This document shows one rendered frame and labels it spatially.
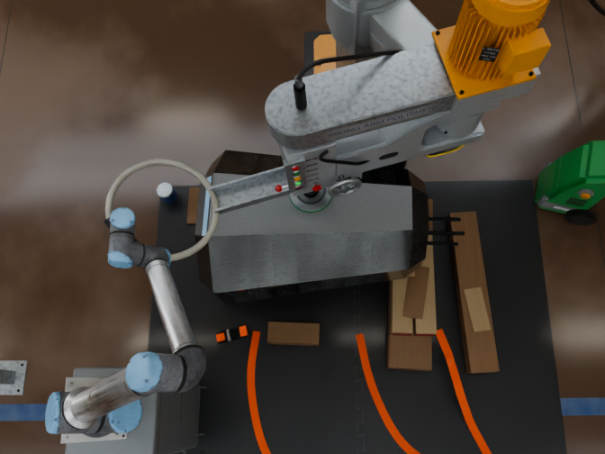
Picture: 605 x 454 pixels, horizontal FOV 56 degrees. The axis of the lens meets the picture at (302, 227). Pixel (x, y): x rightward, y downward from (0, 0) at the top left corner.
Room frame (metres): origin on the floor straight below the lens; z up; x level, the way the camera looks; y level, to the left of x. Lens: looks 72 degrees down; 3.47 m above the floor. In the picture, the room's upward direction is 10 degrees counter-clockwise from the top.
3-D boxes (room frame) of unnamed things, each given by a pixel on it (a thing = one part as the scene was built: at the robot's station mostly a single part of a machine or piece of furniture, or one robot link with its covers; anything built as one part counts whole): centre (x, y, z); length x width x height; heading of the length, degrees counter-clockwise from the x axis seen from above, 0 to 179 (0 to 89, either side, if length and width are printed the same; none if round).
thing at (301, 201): (1.00, -0.07, 0.86); 0.21 x 0.21 x 0.01
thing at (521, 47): (1.05, -0.73, 1.90); 0.31 x 0.28 x 0.40; 5
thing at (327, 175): (1.01, -0.15, 1.32); 0.36 x 0.22 x 0.45; 95
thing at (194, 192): (1.36, 0.65, 0.02); 0.25 x 0.10 x 0.01; 170
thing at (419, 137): (1.02, -0.46, 1.30); 0.74 x 0.23 x 0.49; 95
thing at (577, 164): (0.99, -1.66, 0.43); 0.35 x 0.35 x 0.87; 65
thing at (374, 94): (1.03, -0.42, 1.62); 0.96 x 0.25 x 0.17; 95
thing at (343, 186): (0.89, -0.20, 1.20); 0.15 x 0.10 x 0.15; 95
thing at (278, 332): (0.43, 0.16, 0.07); 0.30 x 0.12 x 0.12; 78
